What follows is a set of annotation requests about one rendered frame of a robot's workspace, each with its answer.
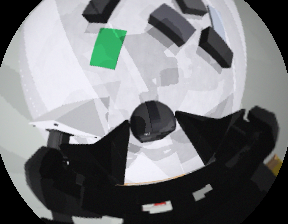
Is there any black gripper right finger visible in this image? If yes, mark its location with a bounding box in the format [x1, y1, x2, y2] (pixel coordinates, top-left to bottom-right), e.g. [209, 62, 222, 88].
[176, 108, 246, 165]

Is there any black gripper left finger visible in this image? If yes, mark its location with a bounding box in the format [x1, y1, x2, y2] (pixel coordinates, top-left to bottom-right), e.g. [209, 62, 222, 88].
[59, 119, 131, 185]

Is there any dark grey switch panel with green rocker switches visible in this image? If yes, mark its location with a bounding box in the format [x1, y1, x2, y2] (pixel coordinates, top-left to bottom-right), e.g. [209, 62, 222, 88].
[131, 100, 176, 143]

